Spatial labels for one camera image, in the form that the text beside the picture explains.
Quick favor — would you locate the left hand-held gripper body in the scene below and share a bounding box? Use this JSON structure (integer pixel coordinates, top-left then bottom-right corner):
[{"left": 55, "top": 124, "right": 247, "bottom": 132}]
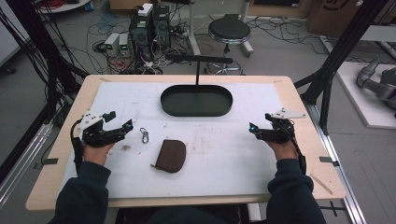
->
[{"left": 70, "top": 109, "right": 125, "bottom": 147}]

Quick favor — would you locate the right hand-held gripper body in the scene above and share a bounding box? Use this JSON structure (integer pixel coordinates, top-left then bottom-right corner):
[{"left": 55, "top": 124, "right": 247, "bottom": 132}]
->
[{"left": 264, "top": 107, "right": 306, "bottom": 145}]

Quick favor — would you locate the person's right hand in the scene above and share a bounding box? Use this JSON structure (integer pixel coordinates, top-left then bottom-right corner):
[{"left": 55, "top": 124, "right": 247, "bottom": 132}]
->
[{"left": 264, "top": 139, "right": 300, "bottom": 161}]

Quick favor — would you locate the person's left hand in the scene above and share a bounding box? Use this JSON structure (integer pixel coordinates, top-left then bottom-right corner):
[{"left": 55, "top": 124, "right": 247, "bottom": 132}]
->
[{"left": 82, "top": 141, "right": 116, "bottom": 166}]

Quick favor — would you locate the white table mat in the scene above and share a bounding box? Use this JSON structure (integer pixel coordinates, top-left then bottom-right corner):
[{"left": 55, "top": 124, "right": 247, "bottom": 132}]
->
[{"left": 60, "top": 81, "right": 286, "bottom": 200}]

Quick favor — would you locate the brown zip pouch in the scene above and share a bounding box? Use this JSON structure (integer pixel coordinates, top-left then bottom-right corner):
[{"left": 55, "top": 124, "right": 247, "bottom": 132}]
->
[{"left": 150, "top": 138, "right": 188, "bottom": 175}]

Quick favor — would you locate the black tray with hanger stand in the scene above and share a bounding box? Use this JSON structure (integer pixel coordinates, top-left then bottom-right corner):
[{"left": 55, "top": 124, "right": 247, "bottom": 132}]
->
[{"left": 160, "top": 53, "right": 234, "bottom": 118}]

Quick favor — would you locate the thin wooden stick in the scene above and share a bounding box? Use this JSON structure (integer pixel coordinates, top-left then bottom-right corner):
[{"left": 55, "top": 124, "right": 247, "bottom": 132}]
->
[{"left": 309, "top": 173, "right": 334, "bottom": 196}]

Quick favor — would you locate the grey power supply unit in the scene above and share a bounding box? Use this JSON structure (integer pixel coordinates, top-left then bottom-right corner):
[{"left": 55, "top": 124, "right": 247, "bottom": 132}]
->
[
  {"left": 104, "top": 32, "right": 121, "bottom": 57},
  {"left": 118, "top": 33, "right": 131, "bottom": 58}
]

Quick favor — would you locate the white platform board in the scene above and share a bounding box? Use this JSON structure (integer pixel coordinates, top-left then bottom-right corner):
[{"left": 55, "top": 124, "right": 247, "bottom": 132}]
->
[{"left": 335, "top": 61, "right": 396, "bottom": 130}]

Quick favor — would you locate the black computer tower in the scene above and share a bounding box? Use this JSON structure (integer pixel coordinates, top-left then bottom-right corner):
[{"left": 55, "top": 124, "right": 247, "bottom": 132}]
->
[
  {"left": 152, "top": 5, "right": 172, "bottom": 50},
  {"left": 128, "top": 12, "right": 154, "bottom": 62}
]

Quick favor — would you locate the black round stool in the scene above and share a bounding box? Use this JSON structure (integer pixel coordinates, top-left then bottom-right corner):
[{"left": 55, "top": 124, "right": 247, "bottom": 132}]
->
[{"left": 205, "top": 13, "right": 252, "bottom": 76}]

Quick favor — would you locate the person's lap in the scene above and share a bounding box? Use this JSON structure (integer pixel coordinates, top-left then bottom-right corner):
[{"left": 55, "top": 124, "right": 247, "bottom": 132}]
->
[{"left": 115, "top": 204, "right": 250, "bottom": 224}]

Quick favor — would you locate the white box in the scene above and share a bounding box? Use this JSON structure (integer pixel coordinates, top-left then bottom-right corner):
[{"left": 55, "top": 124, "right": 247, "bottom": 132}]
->
[{"left": 136, "top": 3, "right": 154, "bottom": 18}]

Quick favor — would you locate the cardboard box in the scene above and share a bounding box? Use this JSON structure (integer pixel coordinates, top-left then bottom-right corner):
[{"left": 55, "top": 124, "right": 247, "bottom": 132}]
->
[{"left": 306, "top": 0, "right": 396, "bottom": 39}]

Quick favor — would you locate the silver key ring clip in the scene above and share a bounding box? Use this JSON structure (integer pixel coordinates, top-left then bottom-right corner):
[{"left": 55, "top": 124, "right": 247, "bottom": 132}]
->
[{"left": 139, "top": 127, "right": 150, "bottom": 145}]

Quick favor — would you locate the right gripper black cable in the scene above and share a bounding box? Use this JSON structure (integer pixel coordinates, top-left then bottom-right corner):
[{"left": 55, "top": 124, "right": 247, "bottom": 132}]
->
[{"left": 281, "top": 122, "right": 308, "bottom": 175}]

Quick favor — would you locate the tangle of floor cables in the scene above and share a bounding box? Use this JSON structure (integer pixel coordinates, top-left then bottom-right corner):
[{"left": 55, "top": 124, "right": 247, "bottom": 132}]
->
[{"left": 87, "top": 6, "right": 194, "bottom": 76}]

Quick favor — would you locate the black metal frame post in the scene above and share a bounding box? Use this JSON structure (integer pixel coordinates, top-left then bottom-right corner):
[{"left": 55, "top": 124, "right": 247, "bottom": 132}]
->
[
  {"left": 0, "top": 0, "right": 90, "bottom": 125},
  {"left": 293, "top": 0, "right": 393, "bottom": 135}
]

